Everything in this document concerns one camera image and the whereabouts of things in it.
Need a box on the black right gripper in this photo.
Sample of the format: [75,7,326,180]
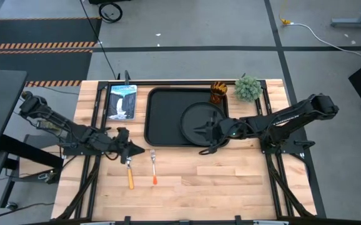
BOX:
[194,111,233,148]

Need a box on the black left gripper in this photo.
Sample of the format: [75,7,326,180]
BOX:
[105,126,146,165]

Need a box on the black round plate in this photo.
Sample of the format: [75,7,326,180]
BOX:
[179,101,229,147]

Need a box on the yellow-handled metal spoon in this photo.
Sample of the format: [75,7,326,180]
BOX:
[126,157,135,191]

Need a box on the orange-handled metal fork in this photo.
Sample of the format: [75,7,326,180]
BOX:
[150,149,159,186]

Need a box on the amber faceted glass cup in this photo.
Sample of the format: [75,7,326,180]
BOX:
[210,81,229,105]

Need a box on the black plastic serving tray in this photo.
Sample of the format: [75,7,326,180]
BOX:
[143,86,230,148]

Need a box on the waterfall cover book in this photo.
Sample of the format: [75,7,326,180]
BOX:
[107,84,138,121]

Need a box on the green potted plant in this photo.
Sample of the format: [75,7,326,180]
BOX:
[234,74,264,103]

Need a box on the black hazard-striped floor mat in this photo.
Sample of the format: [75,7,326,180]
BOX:
[0,49,93,88]
[0,17,102,51]

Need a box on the yellow power plug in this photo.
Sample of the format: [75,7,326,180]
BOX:
[279,0,293,26]

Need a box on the black desk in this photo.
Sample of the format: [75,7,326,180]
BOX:
[0,69,64,216]

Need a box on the grey desk leg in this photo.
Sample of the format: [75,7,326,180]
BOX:
[330,0,361,29]

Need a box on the black aluminium table frame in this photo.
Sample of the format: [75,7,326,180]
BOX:
[51,79,328,225]

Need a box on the long black cable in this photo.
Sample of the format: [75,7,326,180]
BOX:
[79,0,121,81]

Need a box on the coiled black cable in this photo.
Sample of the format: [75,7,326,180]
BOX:
[98,2,124,24]

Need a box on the white floor cable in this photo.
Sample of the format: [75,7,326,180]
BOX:
[288,21,361,65]

